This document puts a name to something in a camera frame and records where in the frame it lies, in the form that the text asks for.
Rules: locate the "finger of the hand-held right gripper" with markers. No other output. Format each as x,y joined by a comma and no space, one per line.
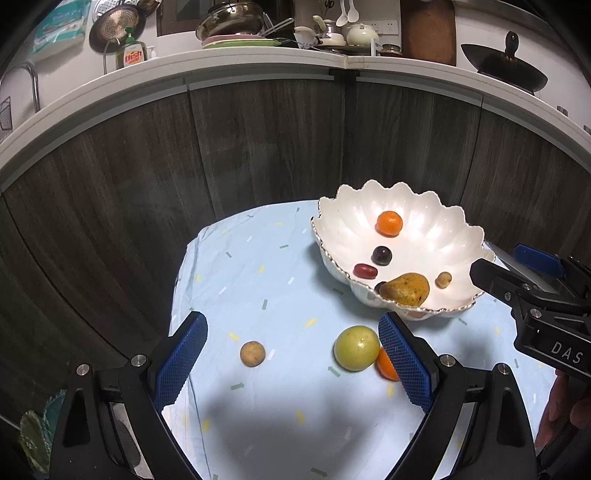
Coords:
538,259
494,277

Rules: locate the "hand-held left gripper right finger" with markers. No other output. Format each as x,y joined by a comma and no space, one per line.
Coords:
406,364

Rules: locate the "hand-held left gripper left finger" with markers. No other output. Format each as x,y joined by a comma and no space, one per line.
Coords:
180,360

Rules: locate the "orange tangerine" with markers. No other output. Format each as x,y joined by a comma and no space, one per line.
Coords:
388,223
387,368

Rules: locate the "brown longan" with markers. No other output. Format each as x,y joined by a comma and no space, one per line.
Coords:
444,279
252,354

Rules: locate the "green apple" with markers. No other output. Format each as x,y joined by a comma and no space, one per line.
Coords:
357,347

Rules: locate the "yellow brown pear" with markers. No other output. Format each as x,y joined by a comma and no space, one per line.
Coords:
406,288

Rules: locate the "dark purple plum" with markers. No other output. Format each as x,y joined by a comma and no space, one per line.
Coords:
382,255

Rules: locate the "white scalloped bowl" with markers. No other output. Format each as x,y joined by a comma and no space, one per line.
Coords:
351,221

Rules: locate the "person's right hand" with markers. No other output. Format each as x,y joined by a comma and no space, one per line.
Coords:
554,406

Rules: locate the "light blue patterned tablecloth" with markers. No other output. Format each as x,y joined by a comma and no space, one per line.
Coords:
277,286

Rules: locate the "black wok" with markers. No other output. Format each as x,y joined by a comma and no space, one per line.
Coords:
503,62

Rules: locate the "dark wood kitchen counter cabinet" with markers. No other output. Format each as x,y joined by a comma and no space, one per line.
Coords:
231,138

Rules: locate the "red sauce jar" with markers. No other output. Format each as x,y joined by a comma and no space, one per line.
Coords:
390,50

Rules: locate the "brown wooden cutting board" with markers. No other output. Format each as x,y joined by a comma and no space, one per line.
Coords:
429,32

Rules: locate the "cream teapot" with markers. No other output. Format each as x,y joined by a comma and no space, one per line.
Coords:
361,33

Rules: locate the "cream pot with lid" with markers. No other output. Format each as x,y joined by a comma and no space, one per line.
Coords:
330,36

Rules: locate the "white spoon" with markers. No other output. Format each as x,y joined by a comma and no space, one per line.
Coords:
353,13
342,14

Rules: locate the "white pump soap bottle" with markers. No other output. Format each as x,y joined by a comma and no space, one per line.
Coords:
152,53

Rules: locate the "steel faucet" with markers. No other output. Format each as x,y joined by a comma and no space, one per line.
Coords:
35,87

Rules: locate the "green dish soap bottle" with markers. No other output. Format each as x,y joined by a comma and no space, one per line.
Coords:
134,54

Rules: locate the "pink plate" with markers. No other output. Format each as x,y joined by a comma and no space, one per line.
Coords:
217,39

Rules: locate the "green baking dish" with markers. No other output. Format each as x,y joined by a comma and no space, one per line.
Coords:
249,44

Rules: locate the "steel pot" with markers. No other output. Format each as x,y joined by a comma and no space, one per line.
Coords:
228,21

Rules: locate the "teal plastic packet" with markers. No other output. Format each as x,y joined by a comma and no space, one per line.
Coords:
60,25

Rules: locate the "hanging steel steamer insert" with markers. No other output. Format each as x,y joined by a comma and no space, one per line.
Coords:
115,3

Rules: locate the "white wall socket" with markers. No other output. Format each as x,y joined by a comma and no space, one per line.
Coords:
390,28

